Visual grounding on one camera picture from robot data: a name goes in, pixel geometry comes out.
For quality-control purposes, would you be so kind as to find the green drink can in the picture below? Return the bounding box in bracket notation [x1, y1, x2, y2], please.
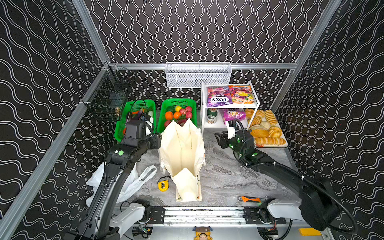
[207, 109, 218, 125]

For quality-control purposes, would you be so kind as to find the white plastic grocery bag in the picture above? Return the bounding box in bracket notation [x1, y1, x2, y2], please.
[85, 161, 158, 208]

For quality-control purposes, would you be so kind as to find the cream canvas tote bag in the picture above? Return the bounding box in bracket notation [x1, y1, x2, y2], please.
[159, 120, 206, 202]

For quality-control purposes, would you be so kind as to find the purple Fox's candy bag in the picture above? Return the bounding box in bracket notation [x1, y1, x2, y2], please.
[207, 86, 233, 108]

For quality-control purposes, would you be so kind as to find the purple snack pouch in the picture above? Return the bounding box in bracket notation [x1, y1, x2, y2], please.
[220, 109, 246, 124]

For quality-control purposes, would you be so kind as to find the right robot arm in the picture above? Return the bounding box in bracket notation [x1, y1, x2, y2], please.
[215, 131, 358, 235]

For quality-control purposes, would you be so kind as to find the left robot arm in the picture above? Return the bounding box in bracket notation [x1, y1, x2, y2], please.
[64, 119, 161, 240]

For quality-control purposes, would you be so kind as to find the large round bread loaf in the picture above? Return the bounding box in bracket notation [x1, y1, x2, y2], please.
[251, 129, 270, 138]

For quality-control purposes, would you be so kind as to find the white bread tray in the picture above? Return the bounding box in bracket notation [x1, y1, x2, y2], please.
[245, 109, 288, 148]

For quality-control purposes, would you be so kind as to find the left green basket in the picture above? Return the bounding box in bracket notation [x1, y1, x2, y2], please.
[115, 100, 157, 143]

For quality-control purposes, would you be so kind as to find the green basket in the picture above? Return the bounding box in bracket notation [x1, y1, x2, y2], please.
[115, 100, 157, 143]
[157, 99, 198, 133]

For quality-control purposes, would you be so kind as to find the orange fruit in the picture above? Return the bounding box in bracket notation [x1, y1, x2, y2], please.
[165, 111, 174, 121]

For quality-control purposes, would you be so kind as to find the white two-tier shelf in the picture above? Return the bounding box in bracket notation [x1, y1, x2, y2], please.
[201, 81, 260, 135]

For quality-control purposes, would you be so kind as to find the red apple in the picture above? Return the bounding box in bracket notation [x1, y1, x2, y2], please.
[186, 112, 193, 119]

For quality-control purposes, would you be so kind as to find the orange snack bag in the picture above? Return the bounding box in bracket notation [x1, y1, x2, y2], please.
[229, 85, 255, 105]

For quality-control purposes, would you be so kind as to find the right green basket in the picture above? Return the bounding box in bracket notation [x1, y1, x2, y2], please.
[157, 99, 198, 133]

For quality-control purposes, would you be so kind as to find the orange utility knife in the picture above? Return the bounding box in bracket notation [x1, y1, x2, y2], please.
[238, 196, 262, 203]

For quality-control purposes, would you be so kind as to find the yellow tape measure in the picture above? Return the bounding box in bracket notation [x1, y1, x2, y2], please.
[158, 176, 172, 192]

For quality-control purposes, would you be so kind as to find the cartoon figure toy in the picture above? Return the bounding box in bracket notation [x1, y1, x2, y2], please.
[193, 226, 213, 240]

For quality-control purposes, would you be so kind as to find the yellow block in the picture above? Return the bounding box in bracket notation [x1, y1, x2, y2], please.
[299, 228, 322, 237]

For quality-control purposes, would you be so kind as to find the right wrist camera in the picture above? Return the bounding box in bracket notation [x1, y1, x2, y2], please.
[226, 122, 237, 139]

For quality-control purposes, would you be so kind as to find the black wire basket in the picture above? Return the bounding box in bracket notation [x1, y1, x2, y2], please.
[85, 66, 137, 122]

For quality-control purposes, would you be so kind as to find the white wire basket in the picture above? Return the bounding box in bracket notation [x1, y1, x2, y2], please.
[165, 62, 232, 88]

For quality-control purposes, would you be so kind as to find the metal base rail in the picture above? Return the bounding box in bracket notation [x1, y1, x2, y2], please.
[113, 205, 325, 227]

